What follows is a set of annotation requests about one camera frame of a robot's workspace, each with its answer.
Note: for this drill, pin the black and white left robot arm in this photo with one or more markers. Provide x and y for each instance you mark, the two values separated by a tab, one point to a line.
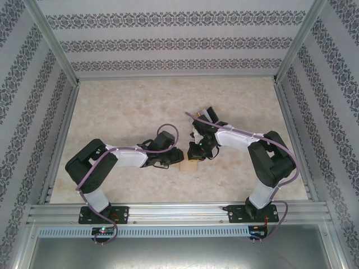
89	171

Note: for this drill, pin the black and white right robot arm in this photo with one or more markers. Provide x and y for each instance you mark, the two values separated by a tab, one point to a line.
269	165

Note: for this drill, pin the black card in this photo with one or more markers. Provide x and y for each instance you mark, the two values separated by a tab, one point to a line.
213	113

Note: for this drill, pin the grey metal sheet panel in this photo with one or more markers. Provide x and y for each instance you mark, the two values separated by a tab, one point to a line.
179	255

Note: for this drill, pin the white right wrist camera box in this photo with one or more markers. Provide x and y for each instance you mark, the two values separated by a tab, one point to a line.
196	137

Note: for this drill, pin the aluminium mounting rail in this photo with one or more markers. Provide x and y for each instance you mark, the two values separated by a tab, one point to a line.
174	213

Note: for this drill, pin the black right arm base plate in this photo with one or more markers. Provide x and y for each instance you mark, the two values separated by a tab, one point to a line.
235	214

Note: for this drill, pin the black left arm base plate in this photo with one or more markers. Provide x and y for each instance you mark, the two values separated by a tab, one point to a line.
120	214

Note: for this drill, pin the aluminium side rail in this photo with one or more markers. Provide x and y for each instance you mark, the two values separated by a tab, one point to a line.
285	112
68	117

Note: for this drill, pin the aluminium frame post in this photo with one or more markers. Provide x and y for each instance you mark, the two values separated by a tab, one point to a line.
54	42
298	42

